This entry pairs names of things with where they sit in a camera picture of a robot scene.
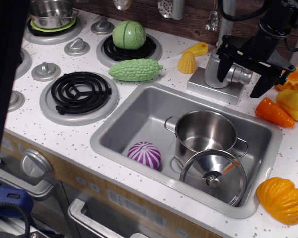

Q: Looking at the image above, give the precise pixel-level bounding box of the silver stove knob front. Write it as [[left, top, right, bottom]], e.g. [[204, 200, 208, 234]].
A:
[[31, 62, 61, 82]]

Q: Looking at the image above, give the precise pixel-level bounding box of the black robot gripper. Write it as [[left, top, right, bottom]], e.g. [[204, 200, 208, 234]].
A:
[[217, 19, 295, 98]]

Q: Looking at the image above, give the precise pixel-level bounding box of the yellow toy corn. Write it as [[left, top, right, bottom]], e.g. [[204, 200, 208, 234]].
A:
[[177, 51, 197, 74]]

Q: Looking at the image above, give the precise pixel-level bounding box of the hanging clear utensil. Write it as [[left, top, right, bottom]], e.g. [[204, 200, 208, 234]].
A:
[[205, 0, 220, 32]]

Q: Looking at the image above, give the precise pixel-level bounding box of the black back right burner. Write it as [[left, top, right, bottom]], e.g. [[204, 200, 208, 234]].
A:
[[102, 34, 161, 61]]

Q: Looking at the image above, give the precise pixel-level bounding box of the green toy cabbage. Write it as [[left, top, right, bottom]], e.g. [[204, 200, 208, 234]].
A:
[[112, 20, 147, 50]]

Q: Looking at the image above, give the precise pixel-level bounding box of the silver stove knob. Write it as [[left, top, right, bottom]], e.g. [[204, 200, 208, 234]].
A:
[[8, 90, 25, 112], [64, 38, 90, 57], [91, 17, 115, 35], [31, 62, 61, 82]]

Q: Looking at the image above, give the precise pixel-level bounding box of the purple striped toy onion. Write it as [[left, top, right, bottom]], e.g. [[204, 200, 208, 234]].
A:
[[127, 142, 161, 169]]

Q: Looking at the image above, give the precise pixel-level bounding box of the silver stove knob middle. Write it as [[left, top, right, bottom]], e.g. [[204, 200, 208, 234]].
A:
[[64, 38, 90, 57]]

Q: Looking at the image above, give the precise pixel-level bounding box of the yellow plastic spatula handle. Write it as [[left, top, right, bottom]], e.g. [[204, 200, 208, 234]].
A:
[[182, 42, 209, 57]]

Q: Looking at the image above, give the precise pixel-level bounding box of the silver oven dial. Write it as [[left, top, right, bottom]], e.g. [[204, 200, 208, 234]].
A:
[[20, 148, 53, 178]]

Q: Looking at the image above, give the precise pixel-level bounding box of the black cable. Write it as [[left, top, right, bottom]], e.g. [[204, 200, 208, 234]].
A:
[[0, 202, 31, 238]]

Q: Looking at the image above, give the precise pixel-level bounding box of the hanging slotted spoon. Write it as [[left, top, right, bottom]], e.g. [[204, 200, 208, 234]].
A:
[[157, 0, 173, 18]]

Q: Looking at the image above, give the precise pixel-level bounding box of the silver oven door handle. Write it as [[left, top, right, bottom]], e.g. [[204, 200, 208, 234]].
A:
[[68, 198, 149, 238]]

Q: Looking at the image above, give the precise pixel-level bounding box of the green toy bitter gourd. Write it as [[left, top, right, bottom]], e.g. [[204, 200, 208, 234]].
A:
[[108, 59, 163, 82]]

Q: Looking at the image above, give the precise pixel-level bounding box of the silver hanging rail post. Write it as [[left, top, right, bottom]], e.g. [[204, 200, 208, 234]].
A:
[[171, 0, 185, 20]]

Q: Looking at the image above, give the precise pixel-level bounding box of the silver stove knob left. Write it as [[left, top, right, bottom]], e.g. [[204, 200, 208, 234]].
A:
[[8, 90, 25, 112]]

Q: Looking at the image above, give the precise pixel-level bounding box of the steel pot lid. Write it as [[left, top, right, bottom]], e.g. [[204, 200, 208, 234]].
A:
[[179, 149, 247, 206]]

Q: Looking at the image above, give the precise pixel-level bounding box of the steel pot in sink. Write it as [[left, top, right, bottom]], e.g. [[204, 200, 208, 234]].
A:
[[164, 110, 249, 168]]

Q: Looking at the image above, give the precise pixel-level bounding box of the orange toy carrot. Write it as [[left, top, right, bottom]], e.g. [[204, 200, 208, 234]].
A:
[[255, 97, 295, 128]]

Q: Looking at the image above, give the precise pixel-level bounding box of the steel pot on stove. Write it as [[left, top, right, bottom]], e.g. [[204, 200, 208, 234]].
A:
[[29, 0, 79, 29]]

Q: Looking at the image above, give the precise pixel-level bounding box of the silver faucet lever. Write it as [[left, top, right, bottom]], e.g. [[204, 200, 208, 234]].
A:
[[225, 64, 253, 85]]

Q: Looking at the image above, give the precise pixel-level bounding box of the black front stove burner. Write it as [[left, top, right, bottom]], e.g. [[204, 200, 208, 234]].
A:
[[51, 72, 113, 115]]

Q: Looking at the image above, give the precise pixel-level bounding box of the orange toy squash half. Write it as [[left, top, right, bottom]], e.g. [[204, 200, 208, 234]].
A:
[[256, 177, 298, 225]]

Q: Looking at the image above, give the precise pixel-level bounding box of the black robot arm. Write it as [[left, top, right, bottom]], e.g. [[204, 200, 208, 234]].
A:
[[217, 0, 298, 98]]

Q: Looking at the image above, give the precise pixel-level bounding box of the hanging silver spoon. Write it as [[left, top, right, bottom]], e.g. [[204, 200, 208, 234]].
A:
[[113, 0, 132, 11]]

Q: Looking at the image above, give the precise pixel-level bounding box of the silver faucet base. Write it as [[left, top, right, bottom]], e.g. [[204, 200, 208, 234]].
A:
[[187, 50, 245, 105]]

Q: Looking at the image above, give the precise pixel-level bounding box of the green plate under pot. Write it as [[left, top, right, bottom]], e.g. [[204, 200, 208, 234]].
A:
[[30, 16, 77, 32]]

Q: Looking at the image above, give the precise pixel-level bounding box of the silver stove knob back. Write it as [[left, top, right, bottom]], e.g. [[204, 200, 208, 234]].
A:
[[91, 17, 115, 35]]

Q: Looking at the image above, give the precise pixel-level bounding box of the silver faucet pipe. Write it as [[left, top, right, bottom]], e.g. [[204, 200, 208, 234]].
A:
[[217, 0, 237, 48]]

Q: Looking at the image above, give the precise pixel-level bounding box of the yellow toy bell pepper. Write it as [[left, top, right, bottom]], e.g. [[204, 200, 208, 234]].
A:
[[276, 89, 298, 121]]

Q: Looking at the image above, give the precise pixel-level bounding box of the orange toy pumpkin slice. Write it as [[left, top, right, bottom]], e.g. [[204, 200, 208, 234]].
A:
[[275, 67, 298, 91]]

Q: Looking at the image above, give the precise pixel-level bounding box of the blue clamp device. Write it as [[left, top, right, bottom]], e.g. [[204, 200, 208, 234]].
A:
[[0, 186, 34, 218]]

